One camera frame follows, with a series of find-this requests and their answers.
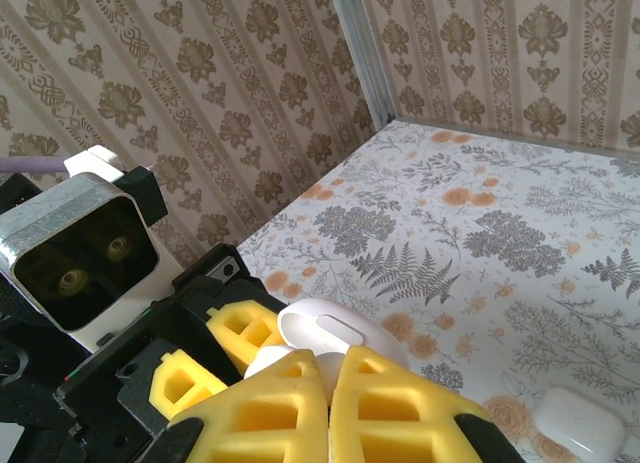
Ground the floral patterned table cover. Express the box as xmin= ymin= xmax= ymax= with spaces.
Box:
xmin=234 ymin=117 xmax=640 ymax=463

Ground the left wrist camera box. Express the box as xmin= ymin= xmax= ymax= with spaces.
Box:
xmin=0 ymin=145 xmax=176 ymax=353

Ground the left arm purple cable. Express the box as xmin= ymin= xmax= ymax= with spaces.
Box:
xmin=0 ymin=156 xmax=69 ymax=175

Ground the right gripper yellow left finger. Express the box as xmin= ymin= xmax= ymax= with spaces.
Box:
xmin=149 ymin=350 xmax=329 ymax=463

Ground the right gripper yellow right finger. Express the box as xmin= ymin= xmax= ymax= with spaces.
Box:
xmin=329 ymin=346 xmax=521 ymax=463

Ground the aluminium corner post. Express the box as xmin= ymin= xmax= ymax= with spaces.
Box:
xmin=329 ymin=0 xmax=397 ymax=127

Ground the white earbud charging case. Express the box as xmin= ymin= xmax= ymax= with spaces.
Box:
xmin=243 ymin=296 xmax=412 ymax=405

